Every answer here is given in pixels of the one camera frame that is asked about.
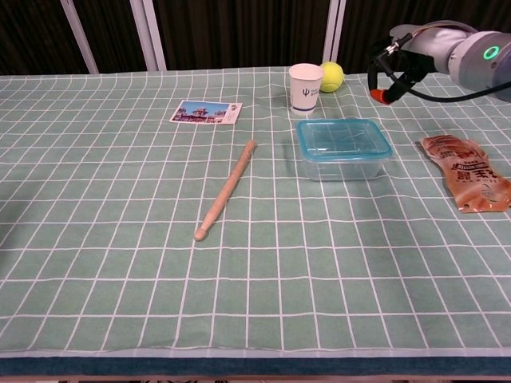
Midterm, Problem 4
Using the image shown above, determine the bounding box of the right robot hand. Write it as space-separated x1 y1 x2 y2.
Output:
366 22 478 106

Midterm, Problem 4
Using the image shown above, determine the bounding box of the white paper cup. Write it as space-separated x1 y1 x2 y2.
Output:
288 62 324 116

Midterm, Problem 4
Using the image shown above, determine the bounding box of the double white frame post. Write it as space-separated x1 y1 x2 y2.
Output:
129 0 168 73

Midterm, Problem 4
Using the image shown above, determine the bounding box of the yellow tennis ball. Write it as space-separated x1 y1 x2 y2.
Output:
319 61 346 93

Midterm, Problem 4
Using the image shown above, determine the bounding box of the thin white frame post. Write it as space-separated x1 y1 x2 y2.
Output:
59 0 100 75

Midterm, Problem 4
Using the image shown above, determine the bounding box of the clear plastic food container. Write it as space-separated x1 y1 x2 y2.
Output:
303 153 391 183

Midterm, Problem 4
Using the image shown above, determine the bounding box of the blue plastic container lid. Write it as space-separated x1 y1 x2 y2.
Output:
295 118 393 160

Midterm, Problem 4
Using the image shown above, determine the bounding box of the building photo postcard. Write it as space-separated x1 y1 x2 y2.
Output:
170 99 244 126

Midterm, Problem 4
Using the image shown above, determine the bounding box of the black pleated curtain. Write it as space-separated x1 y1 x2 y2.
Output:
0 0 511 76

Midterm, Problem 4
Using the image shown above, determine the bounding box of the brown snack packet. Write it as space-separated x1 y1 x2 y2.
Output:
417 135 511 215

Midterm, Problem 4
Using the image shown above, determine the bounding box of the green checked tablecloth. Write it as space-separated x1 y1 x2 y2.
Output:
0 66 511 358

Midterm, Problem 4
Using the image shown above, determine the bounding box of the wooden drumstick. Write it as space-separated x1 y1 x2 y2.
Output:
193 139 257 242

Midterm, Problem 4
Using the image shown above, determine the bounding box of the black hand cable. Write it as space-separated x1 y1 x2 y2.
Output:
370 34 511 104

